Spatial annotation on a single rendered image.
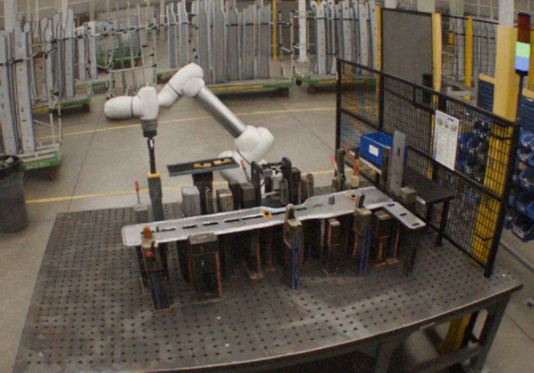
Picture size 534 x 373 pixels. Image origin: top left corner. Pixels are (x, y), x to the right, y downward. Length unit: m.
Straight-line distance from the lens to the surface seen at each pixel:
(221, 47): 9.12
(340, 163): 2.54
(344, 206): 2.39
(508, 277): 2.56
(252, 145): 2.89
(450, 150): 2.57
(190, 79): 2.80
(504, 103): 2.27
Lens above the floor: 2.02
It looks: 22 degrees down
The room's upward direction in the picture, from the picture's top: 1 degrees counter-clockwise
